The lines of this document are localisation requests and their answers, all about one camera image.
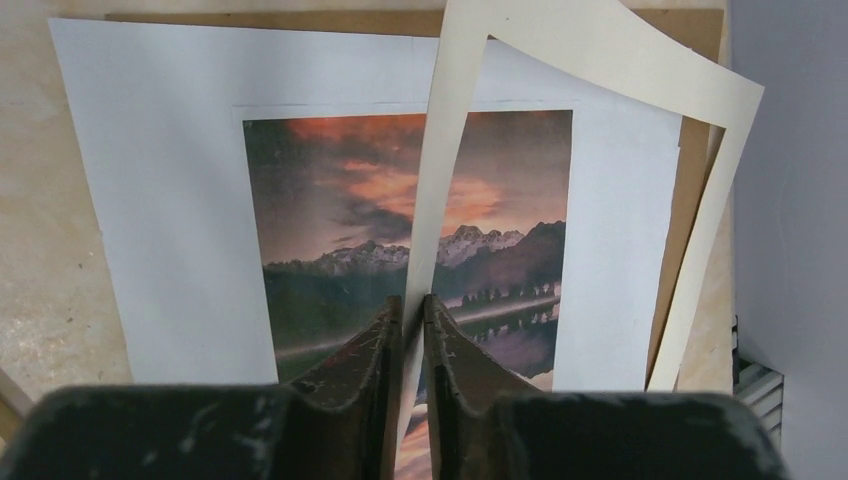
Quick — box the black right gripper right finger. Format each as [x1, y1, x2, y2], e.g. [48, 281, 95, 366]
[423, 295, 789, 479]

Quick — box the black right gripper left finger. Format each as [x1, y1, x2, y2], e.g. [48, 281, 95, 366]
[1, 296, 402, 479]

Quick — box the white paper sheet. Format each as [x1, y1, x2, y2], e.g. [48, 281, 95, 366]
[49, 18, 682, 391]

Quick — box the white mat board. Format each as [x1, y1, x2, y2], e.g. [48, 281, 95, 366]
[396, 0, 766, 458]

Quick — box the brown cardboard backing board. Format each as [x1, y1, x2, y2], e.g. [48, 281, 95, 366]
[106, 1, 733, 393]

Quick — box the sunset cloud photo print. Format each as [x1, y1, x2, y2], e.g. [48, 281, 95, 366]
[243, 109, 574, 433]

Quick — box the aluminium front rail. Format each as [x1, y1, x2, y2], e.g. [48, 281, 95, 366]
[731, 315, 784, 449]

